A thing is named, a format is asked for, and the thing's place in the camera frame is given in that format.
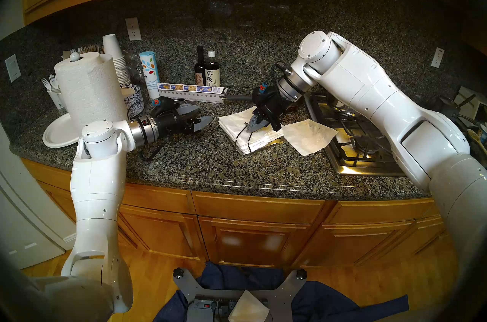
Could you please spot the white paper cup stack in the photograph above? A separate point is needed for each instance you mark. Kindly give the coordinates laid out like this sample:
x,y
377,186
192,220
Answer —
x,y
116,58

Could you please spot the white light switch plate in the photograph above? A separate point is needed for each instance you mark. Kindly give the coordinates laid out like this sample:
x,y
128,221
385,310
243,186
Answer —
x,y
13,68

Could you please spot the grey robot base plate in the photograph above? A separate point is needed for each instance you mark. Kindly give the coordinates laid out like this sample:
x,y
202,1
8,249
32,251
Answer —
x,y
285,298

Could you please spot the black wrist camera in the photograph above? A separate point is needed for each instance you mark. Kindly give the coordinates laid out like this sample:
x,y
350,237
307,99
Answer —
x,y
262,94
163,106

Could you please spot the dark glass wine bottle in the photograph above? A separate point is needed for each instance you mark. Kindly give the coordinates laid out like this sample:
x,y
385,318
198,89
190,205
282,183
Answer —
x,y
199,71

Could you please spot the white plastic fork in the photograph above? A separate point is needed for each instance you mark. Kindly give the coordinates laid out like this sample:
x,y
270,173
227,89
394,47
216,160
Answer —
x,y
53,80
45,83

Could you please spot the white blue mug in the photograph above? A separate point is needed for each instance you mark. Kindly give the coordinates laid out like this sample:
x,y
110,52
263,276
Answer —
x,y
484,134

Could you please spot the white rectangular board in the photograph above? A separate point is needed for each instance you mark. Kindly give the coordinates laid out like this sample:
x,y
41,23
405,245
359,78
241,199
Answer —
x,y
471,110

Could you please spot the long white blue wrap box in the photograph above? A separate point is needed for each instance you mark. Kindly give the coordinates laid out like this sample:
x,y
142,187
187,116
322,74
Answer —
x,y
190,92

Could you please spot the white paper plate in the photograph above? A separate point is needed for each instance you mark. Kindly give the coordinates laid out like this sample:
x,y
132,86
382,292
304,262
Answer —
x,y
57,132

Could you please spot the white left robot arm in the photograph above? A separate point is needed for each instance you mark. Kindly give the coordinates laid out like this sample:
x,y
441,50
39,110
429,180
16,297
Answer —
x,y
97,191

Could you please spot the soy sauce bottle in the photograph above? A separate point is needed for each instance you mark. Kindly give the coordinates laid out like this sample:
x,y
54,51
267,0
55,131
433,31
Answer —
x,y
212,73

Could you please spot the grey power box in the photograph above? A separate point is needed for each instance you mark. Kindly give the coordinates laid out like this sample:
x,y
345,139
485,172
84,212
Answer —
x,y
199,311

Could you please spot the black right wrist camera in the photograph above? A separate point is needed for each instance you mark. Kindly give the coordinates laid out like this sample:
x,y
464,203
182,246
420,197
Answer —
x,y
262,94

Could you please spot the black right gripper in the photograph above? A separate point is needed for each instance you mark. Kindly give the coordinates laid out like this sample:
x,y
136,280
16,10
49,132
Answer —
x,y
276,110

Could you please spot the cup of wooden sticks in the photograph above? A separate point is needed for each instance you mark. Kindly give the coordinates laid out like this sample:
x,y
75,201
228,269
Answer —
x,y
91,49

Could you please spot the patterned ceramic spoon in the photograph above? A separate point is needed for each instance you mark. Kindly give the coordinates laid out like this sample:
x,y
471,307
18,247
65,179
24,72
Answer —
x,y
475,134

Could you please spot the dark blue cloth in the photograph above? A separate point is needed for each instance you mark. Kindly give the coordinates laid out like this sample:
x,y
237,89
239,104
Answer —
x,y
323,302

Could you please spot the white cup with forks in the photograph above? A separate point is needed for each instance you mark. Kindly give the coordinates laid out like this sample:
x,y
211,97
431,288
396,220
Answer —
x,y
57,98

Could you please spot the leaf print cylindrical canister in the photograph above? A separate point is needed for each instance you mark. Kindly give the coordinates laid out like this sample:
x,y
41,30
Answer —
x,y
149,71

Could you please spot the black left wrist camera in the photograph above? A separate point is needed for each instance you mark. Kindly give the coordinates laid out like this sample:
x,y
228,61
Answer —
x,y
163,106

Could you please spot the white door panel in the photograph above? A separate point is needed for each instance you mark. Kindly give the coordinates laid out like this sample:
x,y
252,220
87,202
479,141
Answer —
x,y
23,218

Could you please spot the white wall outlet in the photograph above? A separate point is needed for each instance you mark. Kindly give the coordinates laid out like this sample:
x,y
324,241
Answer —
x,y
133,28
437,57

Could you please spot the white tissue sheet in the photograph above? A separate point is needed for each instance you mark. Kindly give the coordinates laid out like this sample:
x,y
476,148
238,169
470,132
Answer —
x,y
248,310

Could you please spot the white towel holder knob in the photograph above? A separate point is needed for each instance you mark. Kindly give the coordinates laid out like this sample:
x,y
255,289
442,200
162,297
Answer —
x,y
75,57

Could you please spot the white paper towel roll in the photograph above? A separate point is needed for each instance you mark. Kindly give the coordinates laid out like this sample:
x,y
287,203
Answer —
x,y
89,89

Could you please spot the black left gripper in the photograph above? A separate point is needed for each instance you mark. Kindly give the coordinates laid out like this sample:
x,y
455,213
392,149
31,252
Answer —
x,y
175,123

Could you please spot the white napkin stack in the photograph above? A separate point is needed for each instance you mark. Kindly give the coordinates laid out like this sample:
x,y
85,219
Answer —
x,y
232,121

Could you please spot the wooden lower cabinets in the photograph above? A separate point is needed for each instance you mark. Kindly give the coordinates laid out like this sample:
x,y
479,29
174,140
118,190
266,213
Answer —
x,y
251,241

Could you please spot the stainless gas cooktop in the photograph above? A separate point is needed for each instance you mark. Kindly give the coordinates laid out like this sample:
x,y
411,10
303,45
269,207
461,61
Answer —
x,y
350,150

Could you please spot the black base knob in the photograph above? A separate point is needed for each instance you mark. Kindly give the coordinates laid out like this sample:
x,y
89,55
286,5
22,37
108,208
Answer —
x,y
301,274
178,273

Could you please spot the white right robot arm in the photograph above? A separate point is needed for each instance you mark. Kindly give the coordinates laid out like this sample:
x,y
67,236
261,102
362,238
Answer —
x,y
365,85

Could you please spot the dark frying pan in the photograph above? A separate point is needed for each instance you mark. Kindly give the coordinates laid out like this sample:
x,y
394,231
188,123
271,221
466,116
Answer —
x,y
237,98

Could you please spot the blue patterned paper bowl stack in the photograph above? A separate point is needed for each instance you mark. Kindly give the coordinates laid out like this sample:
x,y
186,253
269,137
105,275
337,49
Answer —
x,y
135,100

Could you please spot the single white napkin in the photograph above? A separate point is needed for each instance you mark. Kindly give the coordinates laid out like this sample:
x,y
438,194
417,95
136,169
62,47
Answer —
x,y
310,136

